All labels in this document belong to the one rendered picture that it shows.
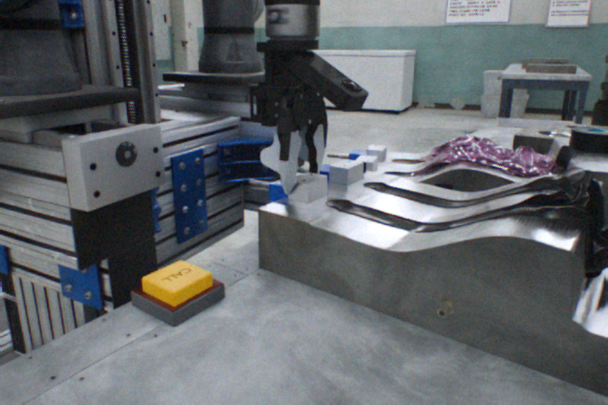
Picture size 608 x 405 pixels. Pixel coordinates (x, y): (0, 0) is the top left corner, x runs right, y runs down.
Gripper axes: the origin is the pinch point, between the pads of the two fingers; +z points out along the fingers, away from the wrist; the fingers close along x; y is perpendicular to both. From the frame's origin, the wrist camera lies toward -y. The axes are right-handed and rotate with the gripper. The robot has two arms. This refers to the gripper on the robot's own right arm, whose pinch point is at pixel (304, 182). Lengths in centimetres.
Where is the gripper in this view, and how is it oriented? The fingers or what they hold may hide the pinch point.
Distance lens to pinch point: 69.0
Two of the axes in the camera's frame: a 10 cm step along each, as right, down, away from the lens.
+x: -5.9, 2.3, -7.7
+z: 0.0, 9.6, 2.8
